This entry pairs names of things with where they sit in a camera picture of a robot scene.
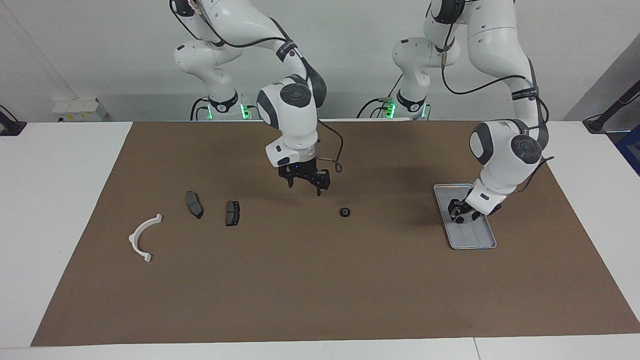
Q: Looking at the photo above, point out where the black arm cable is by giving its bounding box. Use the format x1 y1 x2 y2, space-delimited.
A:
441 0 556 193
170 0 346 174

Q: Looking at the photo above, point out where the black right base cable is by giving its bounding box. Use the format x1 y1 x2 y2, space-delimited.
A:
190 97 211 121

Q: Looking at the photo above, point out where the black base cable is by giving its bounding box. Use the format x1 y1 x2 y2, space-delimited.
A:
356 75 404 119
190 97 211 121

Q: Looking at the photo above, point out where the curved grey brake pad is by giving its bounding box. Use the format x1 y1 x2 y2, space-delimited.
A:
185 191 204 220

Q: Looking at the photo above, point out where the black left base cable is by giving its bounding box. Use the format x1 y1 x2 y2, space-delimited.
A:
356 75 404 119

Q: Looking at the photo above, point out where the blue crate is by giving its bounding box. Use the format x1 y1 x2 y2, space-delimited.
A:
616 125 640 176

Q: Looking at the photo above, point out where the brown table mat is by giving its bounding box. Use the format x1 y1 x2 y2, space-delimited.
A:
30 120 640 347

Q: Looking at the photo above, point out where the black table clamp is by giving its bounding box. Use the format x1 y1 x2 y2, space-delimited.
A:
0 105 27 137

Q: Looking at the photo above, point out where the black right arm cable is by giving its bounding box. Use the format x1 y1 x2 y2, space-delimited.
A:
170 0 346 174

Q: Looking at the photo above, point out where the black stand with pole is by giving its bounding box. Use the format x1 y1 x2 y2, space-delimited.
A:
582 80 640 134

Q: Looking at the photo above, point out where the white curved plastic bracket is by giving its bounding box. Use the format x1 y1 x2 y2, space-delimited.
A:
128 213 163 263

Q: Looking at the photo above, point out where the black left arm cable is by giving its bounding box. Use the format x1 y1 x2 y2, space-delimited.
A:
441 0 556 193

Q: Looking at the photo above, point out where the silver metal tray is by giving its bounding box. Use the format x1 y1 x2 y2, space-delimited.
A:
433 183 498 250

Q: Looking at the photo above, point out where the white socket box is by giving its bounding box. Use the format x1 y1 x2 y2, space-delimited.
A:
52 97 108 122

